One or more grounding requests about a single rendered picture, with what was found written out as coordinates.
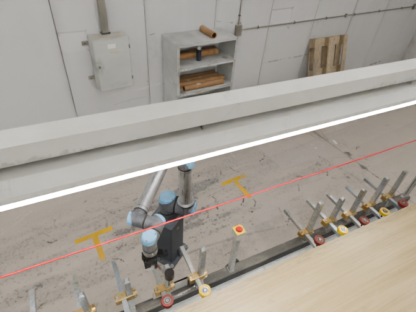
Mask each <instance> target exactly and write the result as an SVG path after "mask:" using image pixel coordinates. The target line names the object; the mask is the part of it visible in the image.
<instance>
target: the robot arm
mask: <svg viewBox="0 0 416 312"><path fill-rule="evenodd" d="M177 166H178V182H179V196H176V194H175V193H174V192H173V191H169V190H167V191H164V192H162V193H161V194H160V195H159V199H158V202H159V210H158V212H157V214H154V215H153V216H151V215H147V213H148V211H149V208H150V206H151V204H152V202H153V199H154V197H155V195H156V193H157V191H158V189H159V187H160V185H161V183H162V180H163V178H164V176H165V174H166V172H167V170H168V169H169V168H165V169H162V170H158V171H153V173H152V175H151V177H150V179H149V181H148V183H147V185H146V187H145V189H144V191H143V193H142V195H141V197H140V199H139V201H138V203H137V205H136V207H135V208H134V210H133V211H132V210H130V211H129V213H128V216H127V224H128V225H130V226H132V227H137V228H141V229H146V228H150V227H153V226H156V225H159V224H161V223H165V222H168V221H171V220H174V219H177V217H178V214H181V215H189V214H192V213H195V210H196V207H197V201H196V200H194V197H193V168H194V166H195V161H193V162H189V163H184V164H181V165H177ZM170 168H171V167H170ZM164 226H165V224H164V225H161V226H158V227H155V228H151V229H149V230H146V231H144V232H143V233H142V235H141V242H142V251H143V252H142V260H143V262H144V266H145V269H148V268H149V269H148V271H151V270H156V269H157V268H158V267H157V257H167V256H168V255H169V252H168V250H167V249H158V248H157V242H158V239H159V237H160V235H161V232H162V230H163V228H164Z"/></svg>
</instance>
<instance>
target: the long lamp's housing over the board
mask: <svg viewBox="0 0 416 312"><path fill-rule="evenodd" d="M414 101H416V80H413V81H412V83H411V84H409V83H407V82H402V83H398V84H393V85H387V86H384V87H378V88H375V89H369V90H364V91H361V92H355V93H350V94H347V95H341V96H338V97H332V98H327V99H324V100H318V101H315V102H309V103H304V104H300V105H295V106H290V107H286V108H281V109H277V110H272V111H266V112H263V113H257V114H254V115H248V116H243V117H239V118H234V119H229V120H225V121H220V122H216V123H211V124H205V125H204V129H203V130H202V129H201V128H200V126H196V127H193V128H187V129H182V130H179V131H173V132H168V133H165V134H159V135H156V136H150V137H145V138H142V139H136V140H133V141H127V142H122V143H118V144H113V145H108V146H104V147H99V148H95V149H90V150H84V151H81V152H75V153H72V154H66V155H61V156H57V157H52V158H47V159H43V160H38V161H34V162H29V163H23V164H20V165H14V166H11V167H5V168H0V207H1V206H5V205H8V204H13V203H16V202H20V201H25V200H28V199H33V198H36V197H40V196H44V195H47V194H52V193H56V192H60V191H64V190H67V189H71V188H76V187H79V186H83V185H87V184H91V183H96V182H99V181H103V180H107V179H110V178H115V177H118V176H123V175H127V174H130V173H135V172H137V171H142V170H146V169H149V168H154V167H159V166H162V165H166V164H169V163H173V162H178V161H181V160H186V159H189V158H193V157H198V156H201V155H205V154H209V153H212V152H217V151H220V150H225V149H229V148H232V147H236V146H239V145H244V144H249V143H252V142H256V141H261V140H264V139H268V138H271V137H275V136H280V135H283V134H288V133H291V132H295V131H300V130H303V129H307V128H312V127H315V126H319V125H322V124H327V123H331V122H335V121H338V120H342V119H346V118H351V117H354V116H358V115H363V114H366V113H370V112H373V111H378V110H382V109H385V108H390V107H393V106H398V105H402V104H405V103H409V102H414Z"/></svg>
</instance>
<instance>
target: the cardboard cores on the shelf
mask: <svg viewBox="0 0 416 312"><path fill-rule="evenodd" d="M201 49H202V51H201V56H208V55H213V54H218V53H219V50H218V48H216V47H215V46H207V47H203V48H201ZM196 51H197V48H195V49H191V50H183V51H180V60H182V59H189V58H196ZM224 80H225V76H224V75H223V74H222V75H219V73H218V72H215V70H211V71H204V72H197V73H193V74H186V75H182V76H180V89H182V88H183V90H184V92H185V91H189V90H195V89H201V88H204V87H210V86H214V85H220V84H223V83H224Z"/></svg>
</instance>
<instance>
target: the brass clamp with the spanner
mask: <svg viewBox="0 0 416 312"><path fill-rule="evenodd" d="M155 288H158V291H155ZM174 288H175V285H174V283H173V281H171V287H168V288H165V285H164V283H163V284H160V285H158V286H155V287H154V292H155V296H156V297H158V296H160V295H161V292H163V291H166V293H167V292H170V291H172V290H174Z"/></svg>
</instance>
